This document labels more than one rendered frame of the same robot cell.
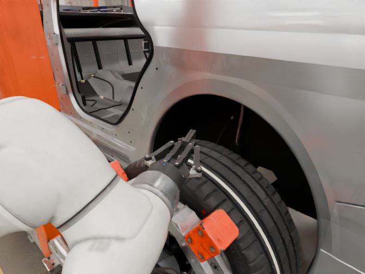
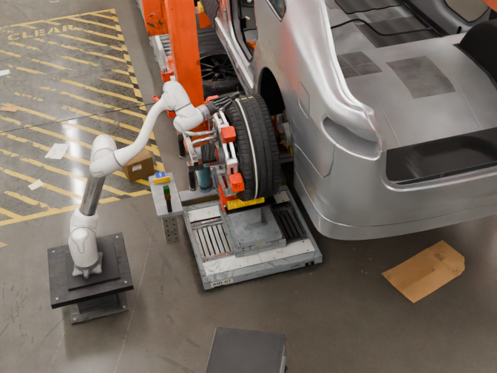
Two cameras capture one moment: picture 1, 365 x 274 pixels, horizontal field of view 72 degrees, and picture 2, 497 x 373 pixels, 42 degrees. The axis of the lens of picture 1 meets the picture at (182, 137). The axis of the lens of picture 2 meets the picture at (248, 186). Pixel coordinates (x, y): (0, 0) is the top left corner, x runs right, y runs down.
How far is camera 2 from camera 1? 3.27 m
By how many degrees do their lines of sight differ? 33
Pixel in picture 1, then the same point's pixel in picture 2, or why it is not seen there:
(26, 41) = (186, 27)
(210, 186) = (238, 118)
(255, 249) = (244, 146)
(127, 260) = (185, 121)
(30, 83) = (186, 46)
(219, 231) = (226, 132)
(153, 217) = (195, 115)
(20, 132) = (171, 89)
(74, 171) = (179, 100)
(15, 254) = (169, 145)
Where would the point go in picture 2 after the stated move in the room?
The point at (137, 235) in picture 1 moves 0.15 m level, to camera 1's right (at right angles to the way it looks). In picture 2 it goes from (188, 118) to (211, 125)
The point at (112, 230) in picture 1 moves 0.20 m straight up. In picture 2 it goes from (184, 114) to (180, 83)
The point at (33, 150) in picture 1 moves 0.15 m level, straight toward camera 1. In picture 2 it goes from (172, 94) to (171, 109)
